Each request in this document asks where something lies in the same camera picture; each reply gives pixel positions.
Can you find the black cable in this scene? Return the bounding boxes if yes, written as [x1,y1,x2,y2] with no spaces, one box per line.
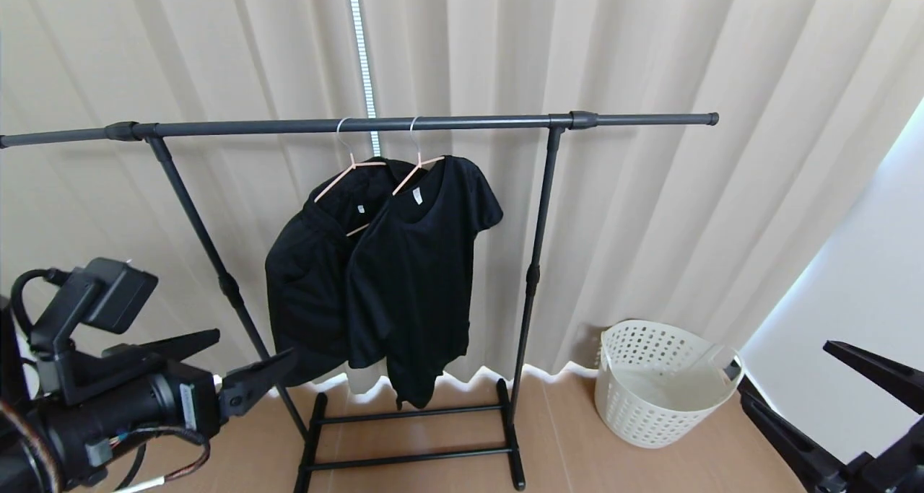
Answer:
[10,267,73,336]

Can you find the white laundry basket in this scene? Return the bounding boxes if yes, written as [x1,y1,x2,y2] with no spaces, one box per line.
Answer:
[593,320,745,449]

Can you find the beige curtain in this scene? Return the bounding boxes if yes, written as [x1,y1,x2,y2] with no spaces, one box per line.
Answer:
[0,0,924,400]

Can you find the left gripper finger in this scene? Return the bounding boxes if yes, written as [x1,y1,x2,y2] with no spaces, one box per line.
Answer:
[218,347,299,419]
[105,328,222,365]

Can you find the black clothes rack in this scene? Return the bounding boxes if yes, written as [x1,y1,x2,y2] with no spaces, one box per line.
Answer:
[0,110,720,493]

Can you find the black garment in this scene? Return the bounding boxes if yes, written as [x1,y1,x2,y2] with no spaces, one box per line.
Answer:
[344,155,505,411]

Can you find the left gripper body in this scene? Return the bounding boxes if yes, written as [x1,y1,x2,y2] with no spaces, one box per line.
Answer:
[43,363,222,481]

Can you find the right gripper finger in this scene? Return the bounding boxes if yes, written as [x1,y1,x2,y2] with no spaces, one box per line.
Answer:
[739,378,850,493]
[823,340,924,415]

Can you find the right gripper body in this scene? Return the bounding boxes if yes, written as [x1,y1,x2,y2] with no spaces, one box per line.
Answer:
[819,416,924,493]

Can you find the black shorts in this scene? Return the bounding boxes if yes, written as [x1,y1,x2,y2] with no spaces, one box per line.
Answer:
[264,157,416,388]

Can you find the pink clothes hanger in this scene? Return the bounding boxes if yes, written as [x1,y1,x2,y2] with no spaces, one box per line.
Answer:
[313,118,389,238]
[391,116,446,197]

